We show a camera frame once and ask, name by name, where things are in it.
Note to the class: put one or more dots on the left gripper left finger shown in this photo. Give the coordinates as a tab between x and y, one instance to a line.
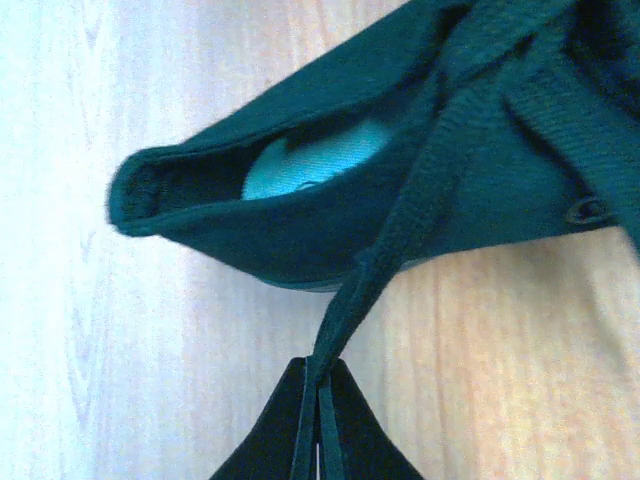
282	443

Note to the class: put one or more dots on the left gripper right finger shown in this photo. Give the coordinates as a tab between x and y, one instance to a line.
352	444

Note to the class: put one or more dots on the black sneaker with laces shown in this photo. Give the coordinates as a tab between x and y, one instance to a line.
446	126

